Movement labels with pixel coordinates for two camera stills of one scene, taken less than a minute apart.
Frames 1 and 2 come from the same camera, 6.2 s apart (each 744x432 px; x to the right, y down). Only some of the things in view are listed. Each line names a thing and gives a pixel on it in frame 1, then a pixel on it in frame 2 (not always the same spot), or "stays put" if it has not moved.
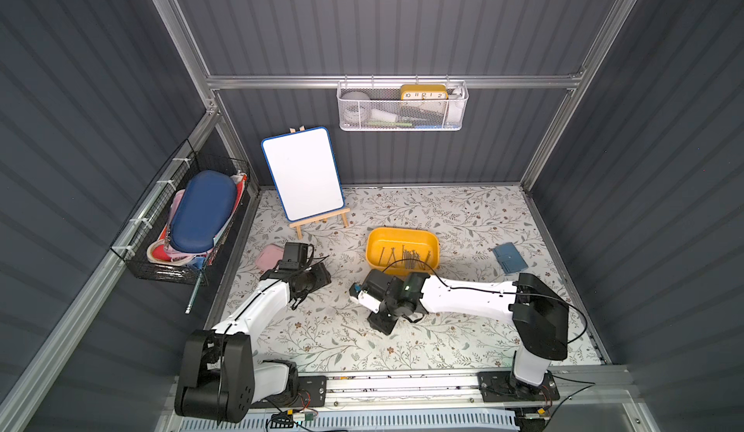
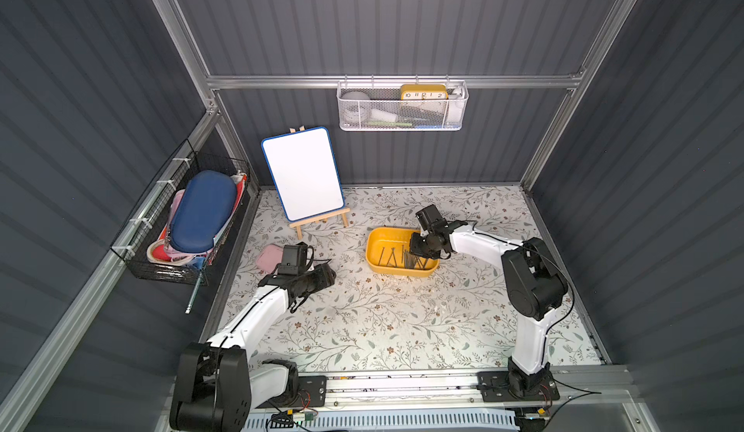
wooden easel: x=325 y=218 stays put
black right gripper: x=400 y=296 → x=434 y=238
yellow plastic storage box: x=403 y=250 stays put
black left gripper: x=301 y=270 stays put
